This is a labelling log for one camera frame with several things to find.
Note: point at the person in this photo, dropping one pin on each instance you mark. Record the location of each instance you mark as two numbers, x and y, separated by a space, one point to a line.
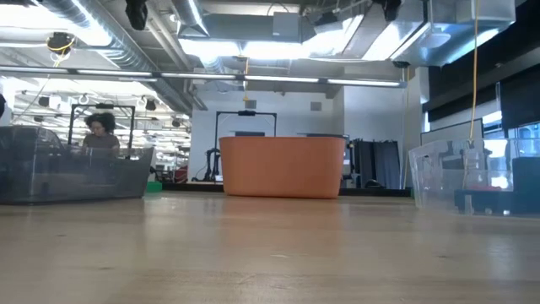
101 141

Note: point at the dark grey curtain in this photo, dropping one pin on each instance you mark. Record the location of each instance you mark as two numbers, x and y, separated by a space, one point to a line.
379 164

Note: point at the black aluminium table frame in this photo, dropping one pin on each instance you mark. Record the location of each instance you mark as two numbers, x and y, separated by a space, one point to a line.
379 192

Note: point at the grey ceiling box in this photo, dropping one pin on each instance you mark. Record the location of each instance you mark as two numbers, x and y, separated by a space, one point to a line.
287 25

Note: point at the smoky dark plastic bin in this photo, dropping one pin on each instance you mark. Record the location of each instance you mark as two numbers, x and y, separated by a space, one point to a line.
63 177

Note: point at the silver ventilation duct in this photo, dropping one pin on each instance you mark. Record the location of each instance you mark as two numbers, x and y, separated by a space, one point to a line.
114 42

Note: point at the black station frame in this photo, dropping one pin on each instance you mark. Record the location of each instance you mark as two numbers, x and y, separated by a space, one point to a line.
103 106
246 112

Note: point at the orange plastic bin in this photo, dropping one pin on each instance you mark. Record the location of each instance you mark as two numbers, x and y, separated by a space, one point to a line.
282 169

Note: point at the black dome object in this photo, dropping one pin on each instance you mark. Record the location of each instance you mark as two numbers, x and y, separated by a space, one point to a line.
373 184

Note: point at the black background robot arm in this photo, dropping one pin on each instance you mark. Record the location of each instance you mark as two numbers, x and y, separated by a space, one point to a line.
212 162

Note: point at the long ceiling light strip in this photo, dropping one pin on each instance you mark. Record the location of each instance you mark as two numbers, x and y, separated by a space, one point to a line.
198 76

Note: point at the green toy brick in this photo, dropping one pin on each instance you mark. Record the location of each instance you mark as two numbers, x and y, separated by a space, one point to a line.
154 187

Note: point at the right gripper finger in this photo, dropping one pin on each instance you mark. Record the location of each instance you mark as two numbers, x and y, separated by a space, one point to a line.
388 8

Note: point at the clear plastic bin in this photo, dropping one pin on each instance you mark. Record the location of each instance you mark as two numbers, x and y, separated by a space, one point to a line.
439 186

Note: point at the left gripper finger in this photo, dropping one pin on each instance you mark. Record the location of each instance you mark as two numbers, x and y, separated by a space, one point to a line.
137 12

